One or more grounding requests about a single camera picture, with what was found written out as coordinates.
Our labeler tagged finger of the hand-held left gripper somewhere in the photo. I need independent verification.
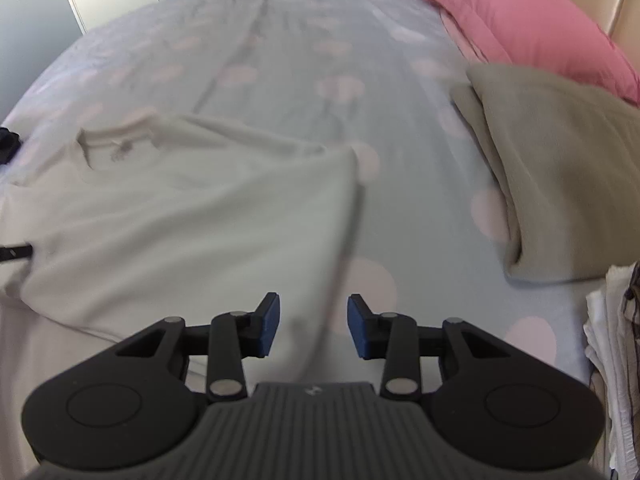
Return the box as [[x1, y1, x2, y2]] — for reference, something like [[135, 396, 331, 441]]
[[0, 244, 33, 264]]

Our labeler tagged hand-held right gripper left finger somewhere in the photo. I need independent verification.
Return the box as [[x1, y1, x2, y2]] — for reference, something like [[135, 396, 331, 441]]
[[117, 291, 282, 402]]

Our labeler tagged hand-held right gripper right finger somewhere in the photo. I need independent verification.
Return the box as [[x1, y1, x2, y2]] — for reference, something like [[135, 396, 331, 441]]
[[346, 293, 507, 402]]

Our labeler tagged white sweatshirt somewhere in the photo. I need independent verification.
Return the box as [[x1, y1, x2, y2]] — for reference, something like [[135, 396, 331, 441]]
[[0, 112, 362, 396]]

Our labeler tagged stack of white clothes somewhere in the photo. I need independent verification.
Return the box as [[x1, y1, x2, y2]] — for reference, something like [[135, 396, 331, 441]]
[[582, 262, 640, 480]]

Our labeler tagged black garment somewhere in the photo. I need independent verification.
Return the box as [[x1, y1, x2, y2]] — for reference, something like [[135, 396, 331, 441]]
[[0, 127, 22, 164]]

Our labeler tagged polka dot bed sheet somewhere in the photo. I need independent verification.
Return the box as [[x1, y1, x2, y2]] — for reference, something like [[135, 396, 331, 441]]
[[0, 0, 616, 396]]

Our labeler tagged khaki folded blanket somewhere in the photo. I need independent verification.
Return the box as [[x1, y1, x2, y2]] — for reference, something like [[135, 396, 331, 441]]
[[450, 62, 640, 283]]

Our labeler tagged pink pillow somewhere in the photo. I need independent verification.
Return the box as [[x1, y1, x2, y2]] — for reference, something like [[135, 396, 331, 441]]
[[385, 0, 640, 108]]

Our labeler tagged beige headboard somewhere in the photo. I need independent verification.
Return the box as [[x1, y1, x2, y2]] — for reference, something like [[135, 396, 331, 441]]
[[520, 0, 640, 56]]

